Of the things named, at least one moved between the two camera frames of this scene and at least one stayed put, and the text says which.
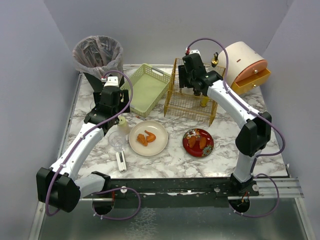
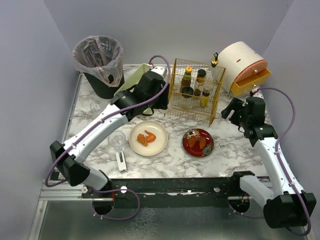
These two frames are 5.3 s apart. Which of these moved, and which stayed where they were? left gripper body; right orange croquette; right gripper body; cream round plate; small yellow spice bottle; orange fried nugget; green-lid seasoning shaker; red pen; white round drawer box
Moved: green-lid seasoning shaker; right gripper body; left gripper body
Stayed: cream round plate; white round drawer box; red pen; small yellow spice bottle; right orange croquette; orange fried nugget
